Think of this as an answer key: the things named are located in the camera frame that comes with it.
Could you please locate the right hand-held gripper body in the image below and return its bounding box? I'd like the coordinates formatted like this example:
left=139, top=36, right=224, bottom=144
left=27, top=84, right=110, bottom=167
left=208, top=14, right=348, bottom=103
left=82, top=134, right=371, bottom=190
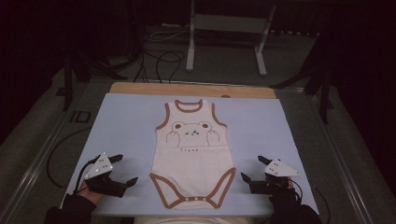
left=248, top=158, right=302, bottom=196

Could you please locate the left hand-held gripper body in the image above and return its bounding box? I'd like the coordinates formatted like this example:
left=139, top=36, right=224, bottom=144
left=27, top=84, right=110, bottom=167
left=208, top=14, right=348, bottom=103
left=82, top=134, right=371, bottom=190
left=83, top=152, right=129, bottom=199

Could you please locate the cream baby bodysuit brown trim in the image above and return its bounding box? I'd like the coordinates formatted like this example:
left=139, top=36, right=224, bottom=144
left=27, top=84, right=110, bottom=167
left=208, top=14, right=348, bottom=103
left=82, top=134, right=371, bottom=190
left=149, top=99, right=237, bottom=210

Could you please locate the person's left hand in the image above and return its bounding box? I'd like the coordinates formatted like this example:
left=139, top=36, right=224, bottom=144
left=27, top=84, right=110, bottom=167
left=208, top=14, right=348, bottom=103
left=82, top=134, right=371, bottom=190
left=76, top=188, right=105, bottom=205

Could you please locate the light blue table mat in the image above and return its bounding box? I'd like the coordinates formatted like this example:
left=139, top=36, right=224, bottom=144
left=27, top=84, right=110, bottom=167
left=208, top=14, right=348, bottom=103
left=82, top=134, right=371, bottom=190
left=60, top=92, right=319, bottom=217

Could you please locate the black tripod stand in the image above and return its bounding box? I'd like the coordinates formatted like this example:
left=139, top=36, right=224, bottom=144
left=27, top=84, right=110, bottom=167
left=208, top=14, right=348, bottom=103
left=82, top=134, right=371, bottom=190
left=269, top=31, right=335, bottom=125
left=55, top=52, right=129, bottom=112

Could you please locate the white metal stand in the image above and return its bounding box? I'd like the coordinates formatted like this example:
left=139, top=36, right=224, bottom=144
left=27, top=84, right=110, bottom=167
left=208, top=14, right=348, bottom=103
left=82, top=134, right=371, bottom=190
left=185, top=0, right=277, bottom=77

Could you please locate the left hand-held gripper black cable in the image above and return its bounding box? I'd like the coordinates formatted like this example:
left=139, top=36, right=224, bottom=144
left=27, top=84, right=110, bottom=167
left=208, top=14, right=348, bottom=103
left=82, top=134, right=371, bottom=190
left=73, top=155, right=101, bottom=194

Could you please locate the hand-held gripper black cable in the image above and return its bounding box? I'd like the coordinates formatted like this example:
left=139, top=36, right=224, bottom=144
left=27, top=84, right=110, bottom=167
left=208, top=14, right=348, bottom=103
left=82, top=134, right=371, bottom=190
left=288, top=178, right=304, bottom=203
left=73, top=155, right=101, bottom=194

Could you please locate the right hand-held gripper black cable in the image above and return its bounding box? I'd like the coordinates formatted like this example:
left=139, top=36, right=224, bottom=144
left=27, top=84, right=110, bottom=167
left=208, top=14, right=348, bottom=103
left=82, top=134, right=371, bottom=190
left=288, top=178, right=304, bottom=203

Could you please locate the long curved black floor cable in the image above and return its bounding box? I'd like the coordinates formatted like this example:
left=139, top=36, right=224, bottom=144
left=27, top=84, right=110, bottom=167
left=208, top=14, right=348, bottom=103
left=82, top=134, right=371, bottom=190
left=46, top=126, right=92, bottom=189

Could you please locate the short black floor cable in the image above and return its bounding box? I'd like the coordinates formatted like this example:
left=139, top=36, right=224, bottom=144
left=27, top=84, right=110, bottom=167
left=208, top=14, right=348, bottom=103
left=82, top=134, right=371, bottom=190
left=312, top=186, right=331, bottom=224

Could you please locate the metal floor rail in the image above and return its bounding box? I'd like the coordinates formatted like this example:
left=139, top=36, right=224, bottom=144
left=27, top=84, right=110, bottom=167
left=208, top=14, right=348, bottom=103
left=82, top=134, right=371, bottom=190
left=0, top=102, right=85, bottom=224
left=306, top=92, right=373, bottom=224

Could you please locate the looped black floor cable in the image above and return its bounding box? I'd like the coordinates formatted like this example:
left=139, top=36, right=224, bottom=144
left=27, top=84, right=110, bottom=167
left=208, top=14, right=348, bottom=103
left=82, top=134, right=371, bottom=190
left=155, top=50, right=186, bottom=84

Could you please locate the white floor cable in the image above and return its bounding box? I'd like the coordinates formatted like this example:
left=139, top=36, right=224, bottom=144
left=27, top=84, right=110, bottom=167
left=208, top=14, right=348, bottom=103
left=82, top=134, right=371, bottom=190
left=144, top=27, right=191, bottom=43

